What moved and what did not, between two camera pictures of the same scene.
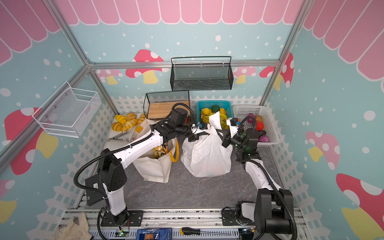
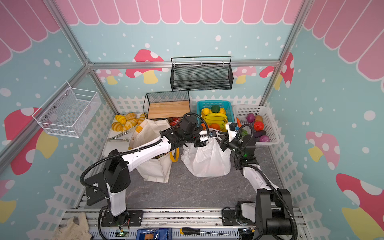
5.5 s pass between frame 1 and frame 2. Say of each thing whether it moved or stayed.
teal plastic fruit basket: stayed
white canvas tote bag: stayed
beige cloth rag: stayed
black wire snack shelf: stayed
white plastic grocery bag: moved
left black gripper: moved
